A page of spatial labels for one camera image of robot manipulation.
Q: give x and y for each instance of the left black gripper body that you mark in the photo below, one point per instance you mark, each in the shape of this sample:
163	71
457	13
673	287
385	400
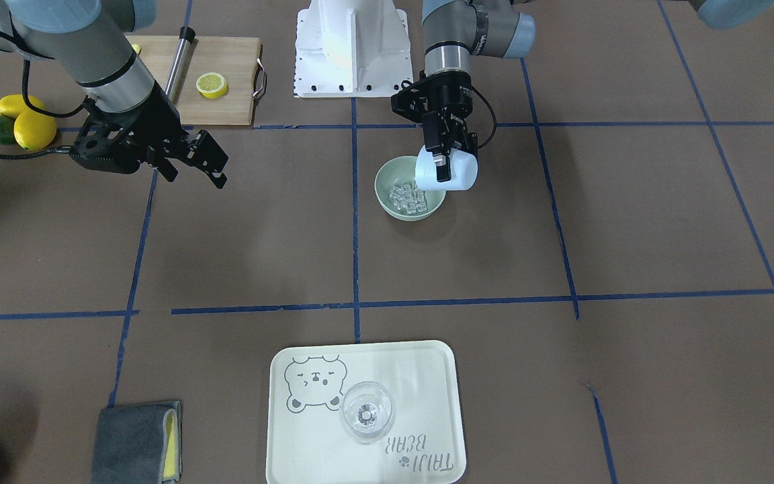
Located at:
452	96

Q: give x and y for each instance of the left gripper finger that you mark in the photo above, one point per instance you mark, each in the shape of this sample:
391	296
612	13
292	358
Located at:
471	143
442	166

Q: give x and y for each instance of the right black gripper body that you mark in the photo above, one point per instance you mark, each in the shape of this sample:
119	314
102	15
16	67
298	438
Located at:
152	117

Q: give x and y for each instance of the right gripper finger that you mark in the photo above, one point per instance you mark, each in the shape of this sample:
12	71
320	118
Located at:
209	157
167	170

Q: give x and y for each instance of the light blue cup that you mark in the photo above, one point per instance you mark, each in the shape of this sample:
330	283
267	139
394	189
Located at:
456	172

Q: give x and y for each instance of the green bowl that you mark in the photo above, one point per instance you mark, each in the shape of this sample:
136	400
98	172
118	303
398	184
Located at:
398	171

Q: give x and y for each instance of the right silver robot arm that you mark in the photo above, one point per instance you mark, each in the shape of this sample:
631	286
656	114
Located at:
88	39

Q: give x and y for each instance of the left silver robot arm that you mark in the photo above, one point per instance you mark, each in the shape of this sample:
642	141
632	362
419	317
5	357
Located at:
454	32

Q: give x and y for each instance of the ice cubes in bowl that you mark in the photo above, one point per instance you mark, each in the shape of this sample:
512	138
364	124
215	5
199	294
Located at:
408	199

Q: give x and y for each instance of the lemon half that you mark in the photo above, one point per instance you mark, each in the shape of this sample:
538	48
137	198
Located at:
212	85

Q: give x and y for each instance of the wooden cutting board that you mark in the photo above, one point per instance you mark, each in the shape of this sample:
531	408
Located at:
235	58

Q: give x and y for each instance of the yellow lemon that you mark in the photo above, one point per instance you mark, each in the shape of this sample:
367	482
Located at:
34	131
13	106

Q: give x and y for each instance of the clear wine glass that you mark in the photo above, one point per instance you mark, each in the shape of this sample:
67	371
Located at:
368	412

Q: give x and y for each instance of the grey folded cloth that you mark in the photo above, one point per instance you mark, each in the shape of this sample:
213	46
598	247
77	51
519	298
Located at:
138	444

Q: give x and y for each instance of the cream bear tray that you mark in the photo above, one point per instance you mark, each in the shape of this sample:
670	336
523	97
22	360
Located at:
306	442

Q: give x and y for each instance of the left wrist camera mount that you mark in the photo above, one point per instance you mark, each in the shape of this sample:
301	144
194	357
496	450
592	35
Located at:
410	102

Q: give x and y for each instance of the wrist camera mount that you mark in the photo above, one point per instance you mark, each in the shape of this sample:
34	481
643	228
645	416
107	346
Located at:
410	102
111	142

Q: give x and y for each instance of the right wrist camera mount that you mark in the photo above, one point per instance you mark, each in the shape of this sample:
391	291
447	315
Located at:
111	142

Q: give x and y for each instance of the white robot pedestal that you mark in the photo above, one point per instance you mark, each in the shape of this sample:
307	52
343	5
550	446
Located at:
351	49

